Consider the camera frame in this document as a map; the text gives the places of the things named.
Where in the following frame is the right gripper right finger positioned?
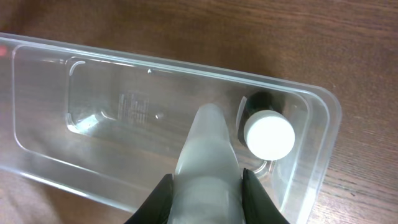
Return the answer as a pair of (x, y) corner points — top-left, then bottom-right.
(242, 168), (289, 224)

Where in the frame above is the white spray bottle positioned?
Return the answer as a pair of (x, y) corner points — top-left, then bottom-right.
(169, 103), (245, 224)

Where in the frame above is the dark bottle white cap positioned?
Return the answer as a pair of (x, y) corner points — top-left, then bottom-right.
(236, 91), (295, 161)

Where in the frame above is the clear plastic container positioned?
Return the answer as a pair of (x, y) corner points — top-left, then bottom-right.
(1, 33), (342, 223)

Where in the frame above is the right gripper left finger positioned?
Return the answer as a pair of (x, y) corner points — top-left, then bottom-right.
(124, 174), (173, 224)

